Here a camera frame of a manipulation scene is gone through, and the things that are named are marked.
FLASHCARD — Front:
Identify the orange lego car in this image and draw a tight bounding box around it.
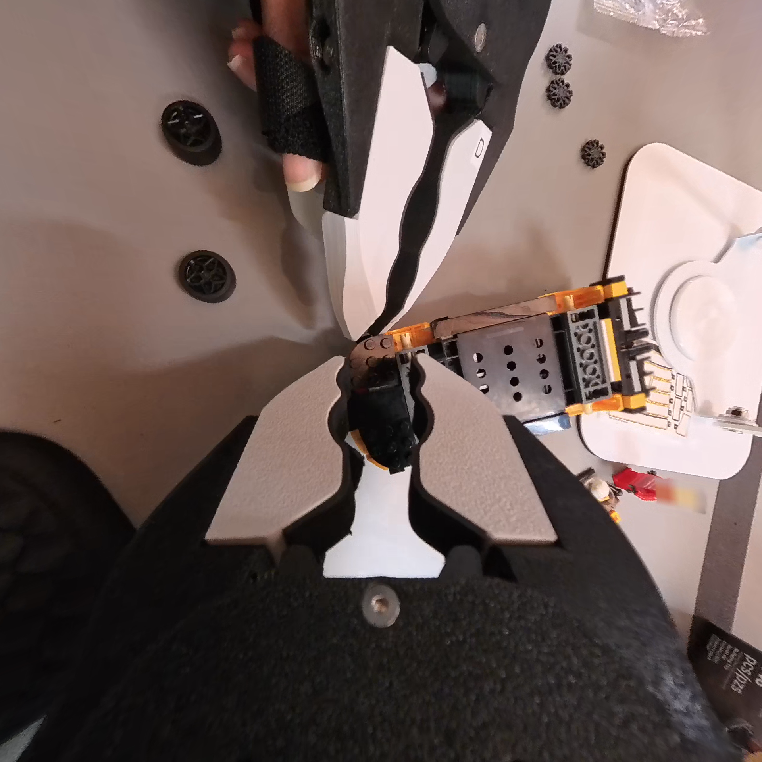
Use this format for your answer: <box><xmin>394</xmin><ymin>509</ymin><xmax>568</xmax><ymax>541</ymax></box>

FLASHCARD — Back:
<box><xmin>347</xmin><ymin>275</ymin><xmax>656</xmax><ymax>475</ymax></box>

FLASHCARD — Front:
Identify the black quarter-round lego plate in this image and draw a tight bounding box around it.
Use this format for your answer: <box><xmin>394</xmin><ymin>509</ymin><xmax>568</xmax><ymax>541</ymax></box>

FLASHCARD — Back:
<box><xmin>348</xmin><ymin>387</ymin><xmax>419</xmax><ymax>475</ymax></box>
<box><xmin>350</xmin><ymin>335</ymin><xmax>398</xmax><ymax>385</ymax></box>

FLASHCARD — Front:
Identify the lego sticker sheet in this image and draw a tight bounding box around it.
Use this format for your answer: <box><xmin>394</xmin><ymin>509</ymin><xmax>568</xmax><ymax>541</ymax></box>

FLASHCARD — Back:
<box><xmin>607</xmin><ymin>357</ymin><xmax>696</xmax><ymax>439</ymax></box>

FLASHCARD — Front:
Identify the pile of small lego parts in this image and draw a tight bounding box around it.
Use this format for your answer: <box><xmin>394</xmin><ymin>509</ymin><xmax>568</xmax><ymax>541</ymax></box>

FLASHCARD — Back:
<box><xmin>576</xmin><ymin>467</ymin><xmax>624</xmax><ymax>525</ymax></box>

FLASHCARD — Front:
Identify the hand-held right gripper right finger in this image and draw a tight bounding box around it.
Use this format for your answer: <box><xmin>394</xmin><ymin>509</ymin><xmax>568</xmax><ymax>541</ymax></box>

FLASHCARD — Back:
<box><xmin>408</xmin><ymin>354</ymin><xmax>559</xmax><ymax>545</ymax></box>

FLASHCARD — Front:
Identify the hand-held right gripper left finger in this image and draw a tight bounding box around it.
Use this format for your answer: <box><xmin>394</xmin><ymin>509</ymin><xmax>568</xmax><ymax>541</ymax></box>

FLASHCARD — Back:
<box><xmin>205</xmin><ymin>356</ymin><xmax>365</xmax><ymax>566</ymax></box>

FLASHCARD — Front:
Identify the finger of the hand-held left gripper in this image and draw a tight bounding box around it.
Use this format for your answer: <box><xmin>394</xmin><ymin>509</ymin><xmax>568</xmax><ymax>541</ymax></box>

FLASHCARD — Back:
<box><xmin>372</xmin><ymin>122</ymin><xmax>495</xmax><ymax>337</ymax></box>
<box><xmin>321</xmin><ymin>46</ymin><xmax>437</xmax><ymax>341</ymax></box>

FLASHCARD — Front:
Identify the black lego wheel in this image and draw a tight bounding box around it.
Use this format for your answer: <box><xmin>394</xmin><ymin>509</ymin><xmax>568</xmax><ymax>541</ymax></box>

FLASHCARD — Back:
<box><xmin>178</xmin><ymin>250</ymin><xmax>237</xmax><ymax>304</ymax></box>
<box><xmin>160</xmin><ymin>100</ymin><xmax>223</xmax><ymax>167</ymax></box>

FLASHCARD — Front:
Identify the red lego piece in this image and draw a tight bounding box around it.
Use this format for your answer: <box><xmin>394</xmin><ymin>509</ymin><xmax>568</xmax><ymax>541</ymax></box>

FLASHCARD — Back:
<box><xmin>611</xmin><ymin>467</ymin><xmax>658</xmax><ymax>501</ymax></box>

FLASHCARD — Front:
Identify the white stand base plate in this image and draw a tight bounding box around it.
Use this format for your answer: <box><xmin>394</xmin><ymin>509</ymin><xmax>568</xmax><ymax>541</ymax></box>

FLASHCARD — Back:
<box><xmin>576</xmin><ymin>143</ymin><xmax>762</xmax><ymax>481</ymax></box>

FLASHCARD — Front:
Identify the black mesh chair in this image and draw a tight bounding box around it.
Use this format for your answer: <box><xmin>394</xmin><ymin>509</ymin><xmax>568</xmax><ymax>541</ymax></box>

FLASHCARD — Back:
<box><xmin>0</xmin><ymin>430</ymin><xmax>139</xmax><ymax>748</ymax></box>

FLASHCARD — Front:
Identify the clear plastic bag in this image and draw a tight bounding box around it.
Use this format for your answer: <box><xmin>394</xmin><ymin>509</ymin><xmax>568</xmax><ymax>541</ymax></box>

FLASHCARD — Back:
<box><xmin>593</xmin><ymin>0</ymin><xmax>708</xmax><ymax>38</ymax></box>

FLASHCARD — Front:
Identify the black lego box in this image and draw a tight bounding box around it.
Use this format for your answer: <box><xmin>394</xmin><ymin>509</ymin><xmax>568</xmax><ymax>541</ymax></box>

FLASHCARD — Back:
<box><xmin>686</xmin><ymin>615</ymin><xmax>762</xmax><ymax>762</ymax></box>

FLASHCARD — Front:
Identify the person's left hand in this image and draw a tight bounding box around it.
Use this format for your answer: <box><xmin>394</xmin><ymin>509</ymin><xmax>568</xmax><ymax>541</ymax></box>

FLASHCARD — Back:
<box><xmin>227</xmin><ymin>0</ymin><xmax>328</xmax><ymax>192</ymax></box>

